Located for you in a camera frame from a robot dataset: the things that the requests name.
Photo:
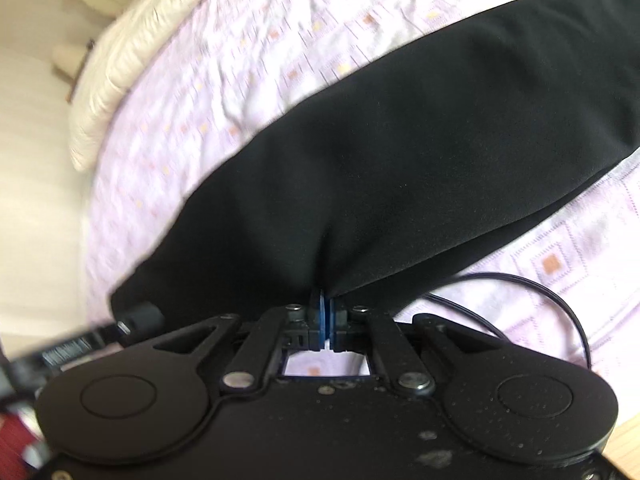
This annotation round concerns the dark red cloth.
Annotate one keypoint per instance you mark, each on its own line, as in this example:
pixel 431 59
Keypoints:
pixel 12 430

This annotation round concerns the cream duvet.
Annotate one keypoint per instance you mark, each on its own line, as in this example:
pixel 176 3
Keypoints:
pixel 115 75

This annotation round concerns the black pants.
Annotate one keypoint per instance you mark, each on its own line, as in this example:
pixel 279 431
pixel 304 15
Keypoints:
pixel 400 160

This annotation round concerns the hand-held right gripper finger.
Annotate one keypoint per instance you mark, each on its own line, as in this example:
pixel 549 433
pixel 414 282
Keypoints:
pixel 318 321
pixel 330 321

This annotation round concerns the purple patterned bed sheet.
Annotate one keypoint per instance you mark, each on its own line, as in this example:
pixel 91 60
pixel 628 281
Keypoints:
pixel 225 85

